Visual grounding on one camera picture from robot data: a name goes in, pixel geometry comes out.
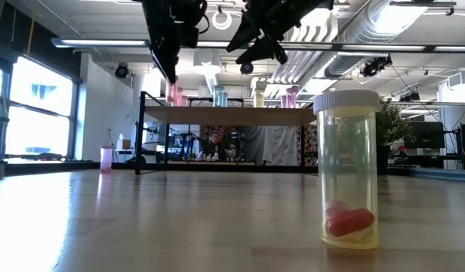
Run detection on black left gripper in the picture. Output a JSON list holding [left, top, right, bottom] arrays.
[[141, 0, 208, 85]]

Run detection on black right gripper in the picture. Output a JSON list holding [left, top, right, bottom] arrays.
[[226, 0, 334, 65]]

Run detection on wooden shelf black metal legs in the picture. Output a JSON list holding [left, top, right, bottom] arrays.
[[135, 90, 319, 175]]

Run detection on long ceiling light bar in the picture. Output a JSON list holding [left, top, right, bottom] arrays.
[[51, 36, 465, 54]]

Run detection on person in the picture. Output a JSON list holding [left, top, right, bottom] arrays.
[[202, 127, 226, 162]]

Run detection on white patterned cloth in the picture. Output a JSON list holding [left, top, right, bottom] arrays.
[[242, 126, 302, 166]]

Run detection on window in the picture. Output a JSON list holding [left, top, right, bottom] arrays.
[[0, 56, 78, 159]]

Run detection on yellow bottle with red capsules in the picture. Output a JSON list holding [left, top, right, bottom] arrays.
[[313, 89, 383, 251]]

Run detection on green potted plant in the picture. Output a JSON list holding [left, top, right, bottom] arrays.
[[375, 97, 417, 175]]

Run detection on black computer monitor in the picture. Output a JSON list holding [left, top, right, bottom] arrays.
[[405, 120, 446, 150]]

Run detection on white cable coil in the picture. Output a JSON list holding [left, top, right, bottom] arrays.
[[212, 10, 233, 31]]

